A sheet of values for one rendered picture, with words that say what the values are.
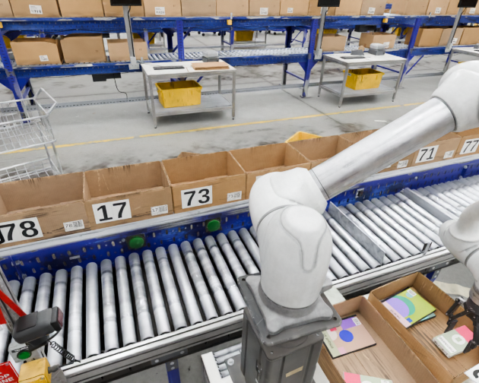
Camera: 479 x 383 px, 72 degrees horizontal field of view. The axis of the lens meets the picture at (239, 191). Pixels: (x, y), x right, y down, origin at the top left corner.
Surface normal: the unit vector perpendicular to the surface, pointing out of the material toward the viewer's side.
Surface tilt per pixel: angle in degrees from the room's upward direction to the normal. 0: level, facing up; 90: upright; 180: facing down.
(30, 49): 89
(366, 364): 1
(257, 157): 89
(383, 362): 1
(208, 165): 89
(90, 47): 90
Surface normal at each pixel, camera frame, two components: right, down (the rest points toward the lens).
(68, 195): 0.37, 0.51
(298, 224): 0.12, -0.81
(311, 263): 0.24, 0.30
